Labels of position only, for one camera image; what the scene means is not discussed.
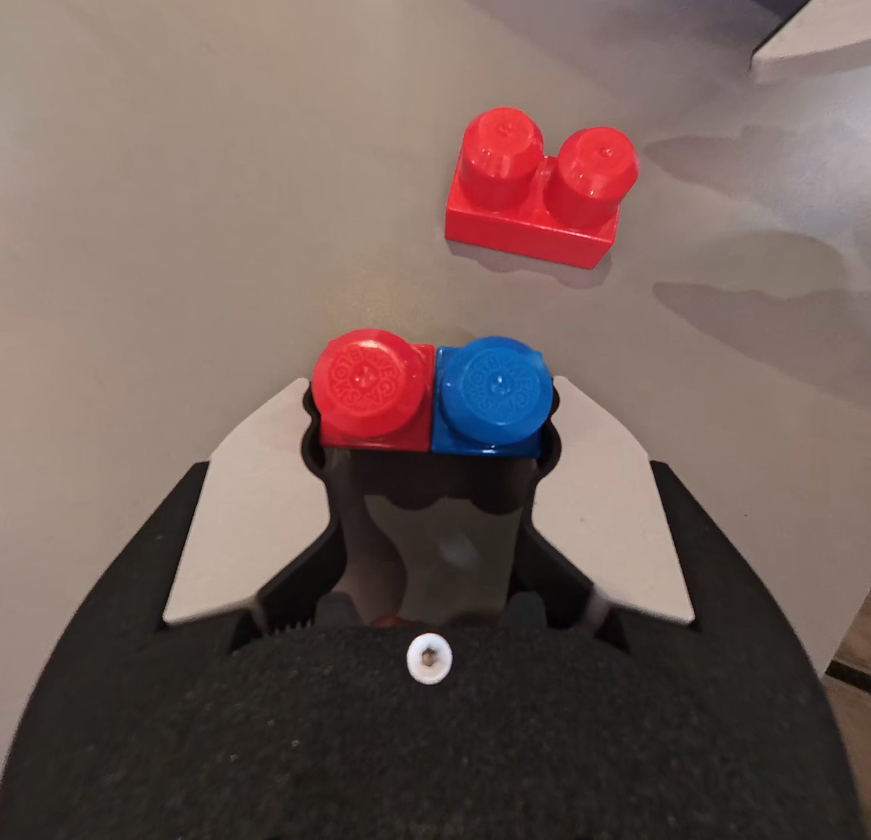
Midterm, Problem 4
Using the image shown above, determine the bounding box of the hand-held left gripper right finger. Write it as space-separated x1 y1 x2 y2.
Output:
516 375 697 637

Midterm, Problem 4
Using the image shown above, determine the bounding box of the red single-stud block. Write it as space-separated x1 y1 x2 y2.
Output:
309 328 436 454

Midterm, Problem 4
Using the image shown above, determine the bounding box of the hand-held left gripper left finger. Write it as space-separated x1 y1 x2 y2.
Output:
162 378 349 633

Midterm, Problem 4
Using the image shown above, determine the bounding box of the blue single-stud block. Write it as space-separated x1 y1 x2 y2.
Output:
430 336 554 458

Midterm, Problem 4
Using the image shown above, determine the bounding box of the red two-stud block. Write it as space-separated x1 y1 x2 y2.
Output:
444 107 641 270

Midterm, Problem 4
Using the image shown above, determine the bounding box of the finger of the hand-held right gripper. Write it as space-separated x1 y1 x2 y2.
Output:
750 0 871 84

